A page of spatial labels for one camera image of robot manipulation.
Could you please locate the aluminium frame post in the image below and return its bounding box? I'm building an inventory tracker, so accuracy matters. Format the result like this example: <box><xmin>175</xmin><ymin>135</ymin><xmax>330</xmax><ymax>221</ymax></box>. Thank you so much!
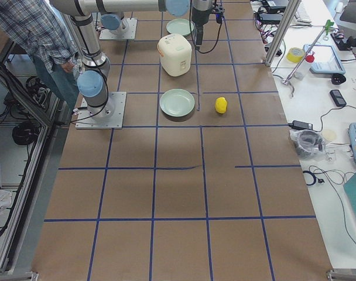
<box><xmin>264</xmin><ymin>0</ymin><xmax>301</xmax><ymax>67</ymax></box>

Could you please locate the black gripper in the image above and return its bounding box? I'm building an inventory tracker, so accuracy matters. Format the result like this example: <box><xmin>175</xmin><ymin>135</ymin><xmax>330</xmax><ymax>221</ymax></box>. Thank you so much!
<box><xmin>191</xmin><ymin>0</ymin><xmax>210</xmax><ymax>46</ymax></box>

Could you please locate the black power adapter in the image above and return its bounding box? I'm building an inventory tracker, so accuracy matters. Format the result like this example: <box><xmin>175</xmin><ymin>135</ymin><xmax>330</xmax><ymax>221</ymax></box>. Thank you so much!
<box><xmin>288</xmin><ymin>120</ymin><xmax>313</xmax><ymax>131</ymax></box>

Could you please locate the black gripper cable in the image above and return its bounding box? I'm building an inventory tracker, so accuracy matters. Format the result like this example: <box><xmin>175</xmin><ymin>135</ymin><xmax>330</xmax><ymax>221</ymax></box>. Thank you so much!
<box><xmin>189</xmin><ymin>0</ymin><xmax>225</xmax><ymax>54</ymax></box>

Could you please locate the near mint green plate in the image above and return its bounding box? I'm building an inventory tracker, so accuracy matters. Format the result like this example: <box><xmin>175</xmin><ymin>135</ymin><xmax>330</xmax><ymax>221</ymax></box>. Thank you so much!
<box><xmin>159</xmin><ymin>88</ymin><xmax>195</xmax><ymax>117</ymax></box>

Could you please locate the black smartphone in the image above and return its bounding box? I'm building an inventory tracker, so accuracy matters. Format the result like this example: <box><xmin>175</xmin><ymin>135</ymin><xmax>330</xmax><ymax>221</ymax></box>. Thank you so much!
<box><xmin>330</xmin><ymin>90</ymin><xmax>347</xmax><ymax>107</ymax></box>

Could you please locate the mint green plate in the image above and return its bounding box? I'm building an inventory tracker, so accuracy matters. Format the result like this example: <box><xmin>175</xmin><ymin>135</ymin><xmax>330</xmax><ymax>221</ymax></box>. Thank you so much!
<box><xmin>166</xmin><ymin>19</ymin><xmax>194</xmax><ymax>36</ymax></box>
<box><xmin>159</xmin><ymin>88</ymin><xmax>195</xmax><ymax>117</ymax></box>

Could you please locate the far mint green plate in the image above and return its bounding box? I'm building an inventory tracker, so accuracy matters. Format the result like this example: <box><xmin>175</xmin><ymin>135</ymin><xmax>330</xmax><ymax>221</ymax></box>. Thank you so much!
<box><xmin>166</xmin><ymin>19</ymin><xmax>194</xmax><ymax>36</ymax></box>

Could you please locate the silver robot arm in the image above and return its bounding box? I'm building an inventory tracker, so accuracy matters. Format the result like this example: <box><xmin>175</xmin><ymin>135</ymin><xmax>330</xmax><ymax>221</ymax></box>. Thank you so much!
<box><xmin>50</xmin><ymin>1</ymin><xmax>217</xmax><ymax>71</ymax></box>

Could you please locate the blue teach pendant tablet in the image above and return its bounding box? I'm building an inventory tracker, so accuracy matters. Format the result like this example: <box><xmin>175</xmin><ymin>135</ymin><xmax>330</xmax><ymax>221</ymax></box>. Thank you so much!
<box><xmin>301</xmin><ymin>44</ymin><xmax>345</xmax><ymax>74</ymax></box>

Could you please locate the person in plaid shirt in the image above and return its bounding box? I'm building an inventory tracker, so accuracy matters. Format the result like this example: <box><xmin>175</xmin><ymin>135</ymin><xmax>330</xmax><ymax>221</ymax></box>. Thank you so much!
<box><xmin>0</xmin><ymin>1</ymin><xmax>79</xmax><ymax>109</ymax></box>

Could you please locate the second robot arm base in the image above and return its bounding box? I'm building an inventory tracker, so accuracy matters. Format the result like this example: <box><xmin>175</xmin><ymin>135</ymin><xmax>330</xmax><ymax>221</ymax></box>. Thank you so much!
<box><xmin>101</xmin><ymin>12</ymin><xmax>128</xmax><ymax>34</ymax></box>

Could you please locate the bagged black cable coil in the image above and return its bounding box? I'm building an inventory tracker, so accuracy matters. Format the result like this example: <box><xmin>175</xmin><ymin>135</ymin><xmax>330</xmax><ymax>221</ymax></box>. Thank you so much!
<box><xmin>289</xmin><ymin>129</ymin><xmax>326</xmax><ymax>160</ymax></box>

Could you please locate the cream white rice cooker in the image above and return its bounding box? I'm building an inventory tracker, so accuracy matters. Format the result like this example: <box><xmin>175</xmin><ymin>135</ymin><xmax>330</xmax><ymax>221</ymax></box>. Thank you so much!
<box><xmin>157</xmin><ymin>33</ymin><xmax>192</xmax><ymax>77</ymax></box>

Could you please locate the white keyboard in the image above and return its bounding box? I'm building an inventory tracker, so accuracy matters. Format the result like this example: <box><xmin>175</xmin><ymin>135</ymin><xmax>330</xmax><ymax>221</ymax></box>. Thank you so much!
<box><xmin>293</xmin><ymin>1</ymin><xmax>312</xmax><ymax>26</ymax></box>

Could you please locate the yellow tape roll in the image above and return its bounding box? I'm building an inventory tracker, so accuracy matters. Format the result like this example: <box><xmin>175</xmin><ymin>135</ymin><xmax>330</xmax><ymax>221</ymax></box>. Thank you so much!
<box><xmin>286</xmin><ymin>47</ymin><xmax>305</xmax><ymax>63</ymax></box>

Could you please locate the black coiled cable floor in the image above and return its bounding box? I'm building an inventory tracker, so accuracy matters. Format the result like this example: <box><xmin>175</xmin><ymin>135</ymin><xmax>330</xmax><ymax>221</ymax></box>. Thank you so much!
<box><xmin>12</xmin><ymin>121</ymin><xmax>39</xmax><ymax>145</ymax></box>

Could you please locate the yellow toy fruit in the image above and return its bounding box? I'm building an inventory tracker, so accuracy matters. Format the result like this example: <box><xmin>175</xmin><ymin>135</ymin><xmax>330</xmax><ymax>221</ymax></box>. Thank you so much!
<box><xmin>214</xmin><ymin>97</ymin><xmax>228</xmax><ymax>114</ymax></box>

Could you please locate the metal clamp stand rod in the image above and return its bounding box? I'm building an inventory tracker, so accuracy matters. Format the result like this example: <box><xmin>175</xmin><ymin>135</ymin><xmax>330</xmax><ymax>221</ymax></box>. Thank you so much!
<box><xmin>281</xmin><ymin>19</ymin><xmax>334</xmax><ymax>97</ymax></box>

